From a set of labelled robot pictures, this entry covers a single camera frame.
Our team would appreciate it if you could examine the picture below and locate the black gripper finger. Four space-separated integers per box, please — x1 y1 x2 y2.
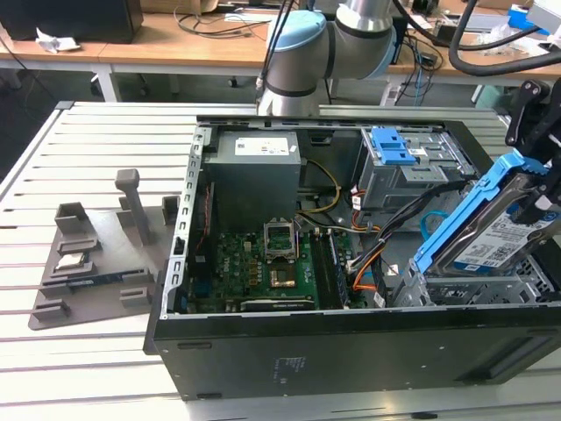
523 168 561 225
505 80 552 150

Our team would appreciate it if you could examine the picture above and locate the hard disk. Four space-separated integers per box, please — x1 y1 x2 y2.
414 148 556 277

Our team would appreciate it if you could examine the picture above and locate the blue wire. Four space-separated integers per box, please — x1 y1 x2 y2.
420 210 446 247

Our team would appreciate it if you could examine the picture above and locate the grey metal disk bay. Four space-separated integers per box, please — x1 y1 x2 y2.
385 256 549 308

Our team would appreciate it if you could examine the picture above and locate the pale green cabinet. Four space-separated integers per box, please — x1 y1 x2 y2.
472 83 514 111

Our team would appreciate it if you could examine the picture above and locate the clear plastic bag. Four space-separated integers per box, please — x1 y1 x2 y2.
475 24 534 56

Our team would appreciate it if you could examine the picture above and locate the blue and white box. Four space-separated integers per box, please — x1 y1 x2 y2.
507 4 538 30

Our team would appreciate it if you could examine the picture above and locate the grey flat tray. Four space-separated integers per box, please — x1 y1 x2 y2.
464 12 512 34

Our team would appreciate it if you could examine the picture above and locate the black pen holder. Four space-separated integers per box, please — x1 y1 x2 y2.
433 24 461 47

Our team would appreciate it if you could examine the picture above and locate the blue drive latch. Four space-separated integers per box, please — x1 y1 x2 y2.
369 126 416 167

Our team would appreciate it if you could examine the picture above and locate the grey metal drive cage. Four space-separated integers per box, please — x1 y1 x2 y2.
353 126 479 220

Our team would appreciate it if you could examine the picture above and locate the installed RAM stick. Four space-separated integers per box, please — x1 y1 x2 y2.
327 234 352 307

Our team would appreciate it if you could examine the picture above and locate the black PC case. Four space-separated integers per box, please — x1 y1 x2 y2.
143 114 561 403

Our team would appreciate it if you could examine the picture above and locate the metal socket cover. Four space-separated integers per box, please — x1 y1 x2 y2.
262 218 297 263

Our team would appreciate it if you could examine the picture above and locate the grey power supply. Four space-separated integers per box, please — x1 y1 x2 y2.
202 131 303 220

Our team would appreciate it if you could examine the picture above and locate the green motherboard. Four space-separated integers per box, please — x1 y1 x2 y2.
186 230 352 313

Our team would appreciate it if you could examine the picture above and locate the long wooden desk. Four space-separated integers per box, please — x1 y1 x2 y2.
0 0 561 104

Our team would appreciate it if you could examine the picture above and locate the grey parts rack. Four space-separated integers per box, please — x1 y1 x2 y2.
26 168 181 332

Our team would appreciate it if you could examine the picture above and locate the blue RAM stick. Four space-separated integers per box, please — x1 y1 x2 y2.
65 274 124 286

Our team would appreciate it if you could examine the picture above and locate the large black box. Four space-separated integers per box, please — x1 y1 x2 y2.
0 0 144 45

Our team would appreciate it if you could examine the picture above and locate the silver CPU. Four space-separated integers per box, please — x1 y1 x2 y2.
56 253 91 271

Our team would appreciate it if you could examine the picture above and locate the crumpled white paper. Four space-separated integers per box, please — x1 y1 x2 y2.
34 26 82 54

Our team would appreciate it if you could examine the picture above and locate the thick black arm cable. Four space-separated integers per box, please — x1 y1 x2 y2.
392 0 561 79

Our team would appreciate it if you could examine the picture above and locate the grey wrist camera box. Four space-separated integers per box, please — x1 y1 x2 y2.
527 0 561 30

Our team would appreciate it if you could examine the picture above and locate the black cable bundle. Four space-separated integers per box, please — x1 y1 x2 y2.
350 179 465 273

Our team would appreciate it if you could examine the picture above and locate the orange wire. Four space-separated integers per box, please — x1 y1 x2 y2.
352 256 380 291

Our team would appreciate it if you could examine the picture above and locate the yellow wire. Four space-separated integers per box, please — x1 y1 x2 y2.
297 160 343 216

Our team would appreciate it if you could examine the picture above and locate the thin black cable with plug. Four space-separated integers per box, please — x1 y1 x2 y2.
256 0 299 104

